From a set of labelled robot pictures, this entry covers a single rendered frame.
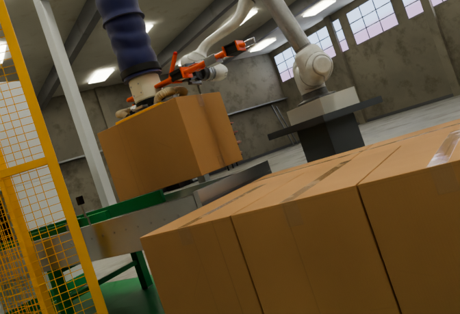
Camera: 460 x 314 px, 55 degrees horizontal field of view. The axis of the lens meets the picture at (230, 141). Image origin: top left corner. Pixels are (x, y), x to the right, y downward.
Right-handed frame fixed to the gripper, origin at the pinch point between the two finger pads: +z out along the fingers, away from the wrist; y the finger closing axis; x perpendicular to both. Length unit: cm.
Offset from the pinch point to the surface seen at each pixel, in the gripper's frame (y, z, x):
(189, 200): 61, 35, -6
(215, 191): 61, 23, -12
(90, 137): -21, -164, 270
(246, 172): 59, -8, -12
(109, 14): -44, 11, 24
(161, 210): 61, 35, 12
